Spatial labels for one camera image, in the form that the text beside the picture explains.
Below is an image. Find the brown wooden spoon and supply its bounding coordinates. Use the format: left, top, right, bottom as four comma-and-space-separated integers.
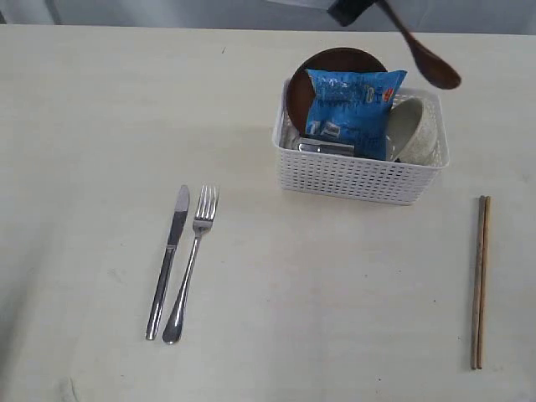
376, 1, 461, 90

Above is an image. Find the speckled white bowl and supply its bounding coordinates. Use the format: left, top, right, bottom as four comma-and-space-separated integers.
385, 97, 437, 165

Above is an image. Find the white perforated plastic basket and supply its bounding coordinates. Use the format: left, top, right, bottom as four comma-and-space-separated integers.
272, 80, 450, 205

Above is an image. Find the silver fork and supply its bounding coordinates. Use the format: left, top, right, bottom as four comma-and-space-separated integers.
162, 185, 219, 344

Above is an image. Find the wooden chopstick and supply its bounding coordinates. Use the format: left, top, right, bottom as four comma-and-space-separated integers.
471, 195, 486, 370
477, 195, 492, 369

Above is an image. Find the silver table knife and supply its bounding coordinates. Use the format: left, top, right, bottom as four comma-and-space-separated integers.
145, 185, 190, 341

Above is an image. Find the brown round plate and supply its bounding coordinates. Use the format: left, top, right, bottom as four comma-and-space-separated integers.
285, 47, 387, 137

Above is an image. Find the blue snack bag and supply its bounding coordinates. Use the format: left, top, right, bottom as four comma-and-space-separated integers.
305, 69, 407, 160

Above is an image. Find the shiny metal tray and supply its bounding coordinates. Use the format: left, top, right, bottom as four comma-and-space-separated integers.
292, 138, 354, 157

